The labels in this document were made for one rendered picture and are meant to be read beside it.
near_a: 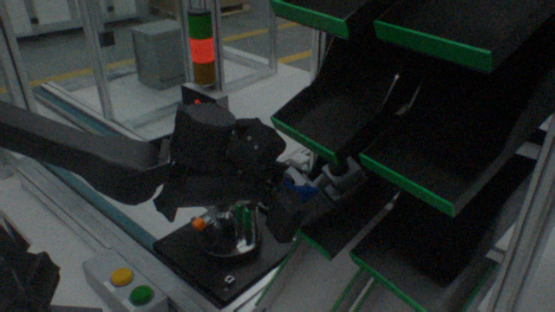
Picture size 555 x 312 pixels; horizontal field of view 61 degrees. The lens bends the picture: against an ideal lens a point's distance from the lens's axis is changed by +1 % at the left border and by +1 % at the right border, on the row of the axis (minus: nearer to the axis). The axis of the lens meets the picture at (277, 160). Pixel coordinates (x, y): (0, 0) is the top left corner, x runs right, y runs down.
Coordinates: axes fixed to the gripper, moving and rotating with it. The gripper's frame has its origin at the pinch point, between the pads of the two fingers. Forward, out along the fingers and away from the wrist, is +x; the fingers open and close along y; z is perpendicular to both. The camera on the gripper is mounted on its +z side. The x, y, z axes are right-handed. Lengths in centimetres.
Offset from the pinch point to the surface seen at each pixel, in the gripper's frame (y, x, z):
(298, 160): 43, 37, -24
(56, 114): 121, -11, -54
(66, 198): 59, -17, -46
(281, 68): 138, 88, -31
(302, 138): -1.3, -1.9, 8.0
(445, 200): -20.2, 3.1, 11.9
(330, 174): -0.6, 6.3, 1.7
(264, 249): 17.3, 15.2, -30.1
